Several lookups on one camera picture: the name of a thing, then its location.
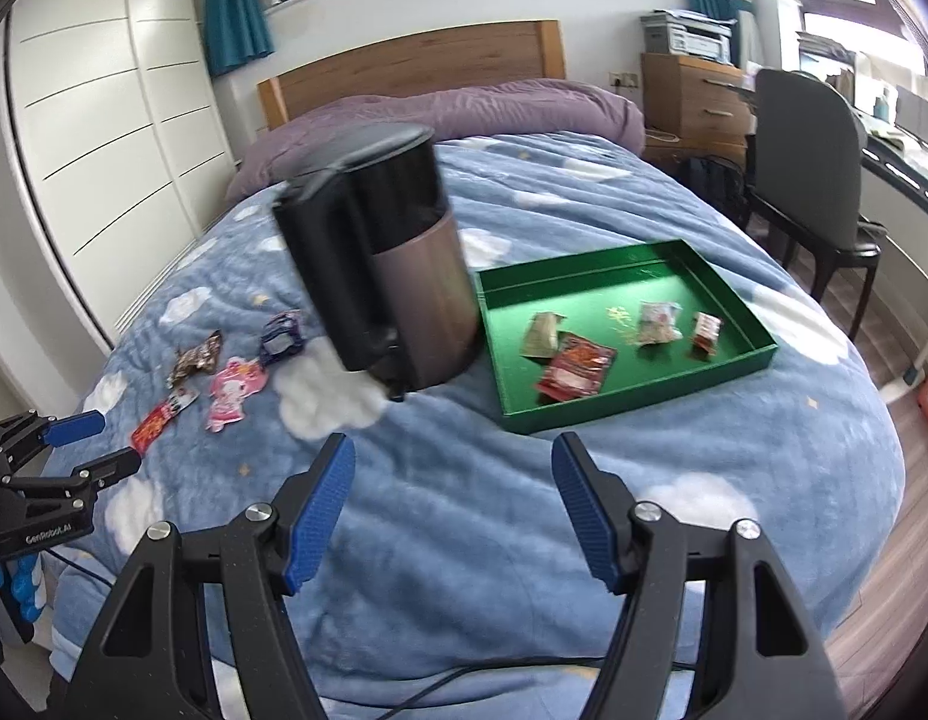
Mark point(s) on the wooden drawer cabinet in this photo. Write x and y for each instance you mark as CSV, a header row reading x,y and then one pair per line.
x,y
692,109

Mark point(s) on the red white konjac snack bag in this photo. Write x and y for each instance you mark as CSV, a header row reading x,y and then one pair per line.
x,y
178,400

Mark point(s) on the dark blue snack bag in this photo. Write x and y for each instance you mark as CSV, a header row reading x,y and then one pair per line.
x,y
282,337

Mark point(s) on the white wardrobe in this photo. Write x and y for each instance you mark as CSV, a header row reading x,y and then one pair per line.
x,y
121,141

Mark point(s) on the grey black chair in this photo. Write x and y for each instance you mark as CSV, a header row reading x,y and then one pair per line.
x,y
807,179

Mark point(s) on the grey printer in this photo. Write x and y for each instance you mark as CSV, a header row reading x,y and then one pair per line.
x,y
685,32

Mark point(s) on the orange cracker bar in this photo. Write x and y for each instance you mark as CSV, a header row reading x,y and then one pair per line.
x,y
706,333

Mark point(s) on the teal curtain left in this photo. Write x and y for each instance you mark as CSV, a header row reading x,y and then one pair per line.
x,y
235,34

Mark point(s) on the clear wrapped candy packet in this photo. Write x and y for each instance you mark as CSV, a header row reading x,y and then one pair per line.
x,y
657,323

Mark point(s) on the brown oatmeal snack bag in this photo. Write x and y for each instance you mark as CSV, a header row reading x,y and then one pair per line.
x,y
200,359

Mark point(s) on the pale green snack packet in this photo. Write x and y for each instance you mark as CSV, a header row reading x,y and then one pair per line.
x,y
542,337

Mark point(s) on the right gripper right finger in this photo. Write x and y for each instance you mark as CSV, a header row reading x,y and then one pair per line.
x,y
759,654

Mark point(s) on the white desk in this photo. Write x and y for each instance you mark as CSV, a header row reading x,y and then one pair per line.
x,y
885,79

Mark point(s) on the black backpack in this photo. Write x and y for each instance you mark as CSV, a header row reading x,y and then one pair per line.
x,y
718,182

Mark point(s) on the brown black trash bin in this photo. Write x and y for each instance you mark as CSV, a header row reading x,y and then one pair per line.
x,y
372,233

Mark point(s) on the blue gloved left hand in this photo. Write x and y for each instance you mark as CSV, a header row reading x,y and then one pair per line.
x,y
22,598

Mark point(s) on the wooden headboard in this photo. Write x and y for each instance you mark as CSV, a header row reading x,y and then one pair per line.
x,y
424,62

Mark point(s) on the dark red noodle snack packet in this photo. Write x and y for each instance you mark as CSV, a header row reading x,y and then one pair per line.
x,y
578,369

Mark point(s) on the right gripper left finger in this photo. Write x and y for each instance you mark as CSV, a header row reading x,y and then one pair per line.
x,y
149,654

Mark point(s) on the wall power socket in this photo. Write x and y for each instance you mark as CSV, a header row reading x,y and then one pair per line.
x,y
624,79

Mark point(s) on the purple duvet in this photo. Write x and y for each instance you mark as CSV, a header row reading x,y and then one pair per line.
x,y
512,108

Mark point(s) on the pink My Melody pouch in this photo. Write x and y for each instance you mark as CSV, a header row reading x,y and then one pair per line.
x,y
238,380

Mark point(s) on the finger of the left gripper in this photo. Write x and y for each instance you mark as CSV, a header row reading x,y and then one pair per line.
x,y
23,437
81,483

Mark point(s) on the green tray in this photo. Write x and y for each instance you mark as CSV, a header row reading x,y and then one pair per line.
x,y
600,293

